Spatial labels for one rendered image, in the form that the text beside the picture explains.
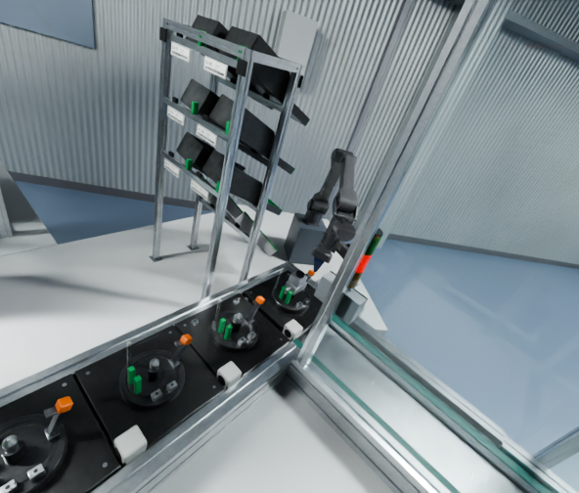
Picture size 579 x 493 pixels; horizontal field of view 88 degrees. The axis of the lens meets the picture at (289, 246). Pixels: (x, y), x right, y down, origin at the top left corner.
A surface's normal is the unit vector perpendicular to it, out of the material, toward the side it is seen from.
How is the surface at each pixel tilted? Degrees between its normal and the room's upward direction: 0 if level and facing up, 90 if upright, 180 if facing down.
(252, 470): 0
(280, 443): 0
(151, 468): 0
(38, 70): 90
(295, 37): 90
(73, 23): 90
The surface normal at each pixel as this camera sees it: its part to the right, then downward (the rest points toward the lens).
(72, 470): 0.27, -0.80
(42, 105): 0.18, 0.58
